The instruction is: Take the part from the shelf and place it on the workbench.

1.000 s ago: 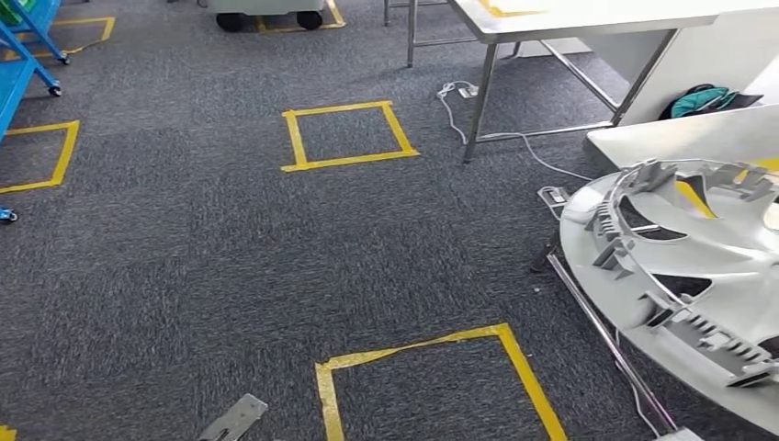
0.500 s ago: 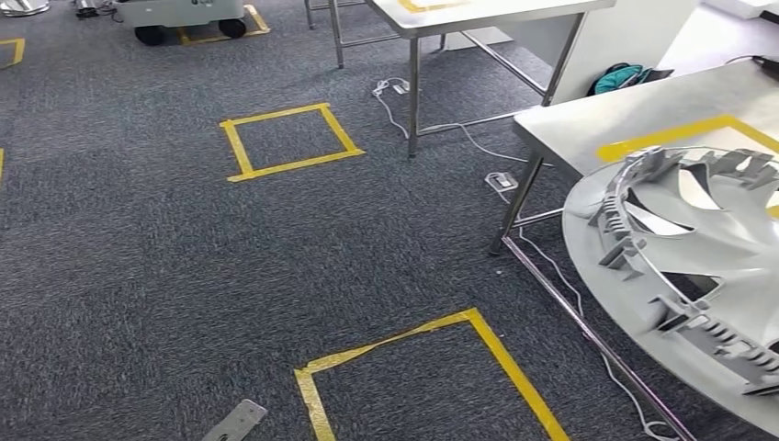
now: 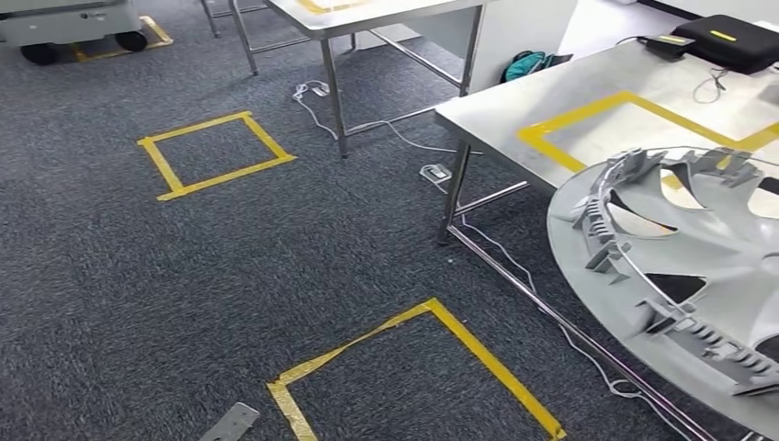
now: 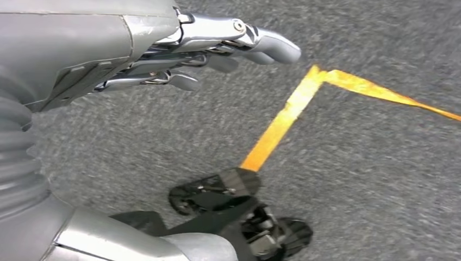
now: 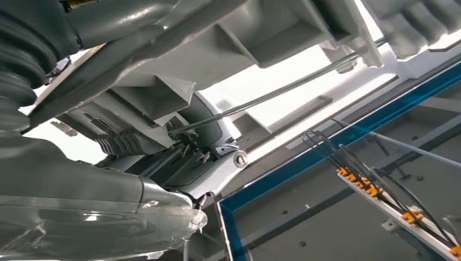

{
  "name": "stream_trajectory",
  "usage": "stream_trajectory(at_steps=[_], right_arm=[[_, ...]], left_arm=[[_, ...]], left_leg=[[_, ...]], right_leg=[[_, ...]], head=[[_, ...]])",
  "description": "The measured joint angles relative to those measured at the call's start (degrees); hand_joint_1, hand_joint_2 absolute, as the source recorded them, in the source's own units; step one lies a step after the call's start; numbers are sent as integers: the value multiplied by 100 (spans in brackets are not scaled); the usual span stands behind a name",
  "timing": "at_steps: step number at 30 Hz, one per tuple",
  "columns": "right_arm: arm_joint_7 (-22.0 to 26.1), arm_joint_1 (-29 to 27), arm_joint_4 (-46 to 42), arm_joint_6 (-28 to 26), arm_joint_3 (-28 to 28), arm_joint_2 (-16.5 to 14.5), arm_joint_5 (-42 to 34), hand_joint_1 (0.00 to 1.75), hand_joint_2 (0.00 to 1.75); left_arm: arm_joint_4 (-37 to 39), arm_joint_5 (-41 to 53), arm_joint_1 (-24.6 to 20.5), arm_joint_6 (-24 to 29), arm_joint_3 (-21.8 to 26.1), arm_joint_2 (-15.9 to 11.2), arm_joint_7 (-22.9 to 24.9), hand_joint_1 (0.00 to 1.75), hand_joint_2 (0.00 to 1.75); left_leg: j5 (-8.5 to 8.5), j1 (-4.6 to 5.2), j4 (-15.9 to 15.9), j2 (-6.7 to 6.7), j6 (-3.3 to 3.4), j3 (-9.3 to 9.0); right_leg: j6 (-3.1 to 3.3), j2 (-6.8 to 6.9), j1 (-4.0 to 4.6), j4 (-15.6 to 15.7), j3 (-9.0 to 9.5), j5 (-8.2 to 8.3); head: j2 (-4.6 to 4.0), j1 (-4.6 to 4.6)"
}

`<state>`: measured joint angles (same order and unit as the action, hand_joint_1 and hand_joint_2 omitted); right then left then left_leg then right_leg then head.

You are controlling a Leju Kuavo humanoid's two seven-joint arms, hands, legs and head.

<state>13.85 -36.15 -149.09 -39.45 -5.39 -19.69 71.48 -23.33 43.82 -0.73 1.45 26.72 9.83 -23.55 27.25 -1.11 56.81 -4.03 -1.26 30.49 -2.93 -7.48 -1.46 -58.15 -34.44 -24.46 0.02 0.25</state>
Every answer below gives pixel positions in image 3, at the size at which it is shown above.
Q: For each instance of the teal and black backpack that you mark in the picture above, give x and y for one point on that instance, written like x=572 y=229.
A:
x=526 y=66

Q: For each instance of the white power strip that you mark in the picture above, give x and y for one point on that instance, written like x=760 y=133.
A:
x=435 y=173
x=319 y=91

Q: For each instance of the black power adapter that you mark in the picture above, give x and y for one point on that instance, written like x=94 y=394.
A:
x=666 y=45

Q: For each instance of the steel table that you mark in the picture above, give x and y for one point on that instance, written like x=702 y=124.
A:
x=414 y=15

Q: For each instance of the white wheeled cart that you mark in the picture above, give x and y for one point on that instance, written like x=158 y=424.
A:
x=73 y=24

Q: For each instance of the grey plastic wheel cover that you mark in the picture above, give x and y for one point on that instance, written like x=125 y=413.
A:
x=718 y=255

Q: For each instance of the black case with yellow label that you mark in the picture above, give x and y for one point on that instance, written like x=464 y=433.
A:
x=730 y=52

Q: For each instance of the white panel desk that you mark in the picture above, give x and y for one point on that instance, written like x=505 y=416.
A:
x=523 y=36

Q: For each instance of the steel workbench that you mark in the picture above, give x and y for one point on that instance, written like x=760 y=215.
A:
x=548 y=97

